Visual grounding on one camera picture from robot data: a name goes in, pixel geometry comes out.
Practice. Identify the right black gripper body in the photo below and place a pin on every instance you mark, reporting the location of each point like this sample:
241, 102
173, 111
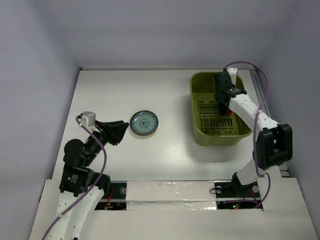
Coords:
222, 99

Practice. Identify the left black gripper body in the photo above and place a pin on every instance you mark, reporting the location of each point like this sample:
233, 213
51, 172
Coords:
106, 133

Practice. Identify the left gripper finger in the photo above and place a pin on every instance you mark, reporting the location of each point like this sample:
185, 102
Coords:
118, 126
118, 135

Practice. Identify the orange plate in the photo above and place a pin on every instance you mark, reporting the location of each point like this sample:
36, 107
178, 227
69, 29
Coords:
228, 112

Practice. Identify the blue patterned plate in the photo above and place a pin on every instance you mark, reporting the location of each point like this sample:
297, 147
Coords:
144, 123

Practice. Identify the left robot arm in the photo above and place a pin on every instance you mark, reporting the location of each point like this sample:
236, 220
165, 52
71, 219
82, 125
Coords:
83, 182

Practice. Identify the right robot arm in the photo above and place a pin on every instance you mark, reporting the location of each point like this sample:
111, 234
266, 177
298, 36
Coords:
272, 141

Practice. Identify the silver tape strip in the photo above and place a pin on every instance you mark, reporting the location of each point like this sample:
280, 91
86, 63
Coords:
170, 196

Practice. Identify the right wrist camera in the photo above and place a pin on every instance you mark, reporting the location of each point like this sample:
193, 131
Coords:
233, 71

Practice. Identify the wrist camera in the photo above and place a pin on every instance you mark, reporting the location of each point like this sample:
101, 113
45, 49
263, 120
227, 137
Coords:
86, 119
233, 71

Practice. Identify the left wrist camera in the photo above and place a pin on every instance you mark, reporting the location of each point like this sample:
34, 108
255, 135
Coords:
86, 119

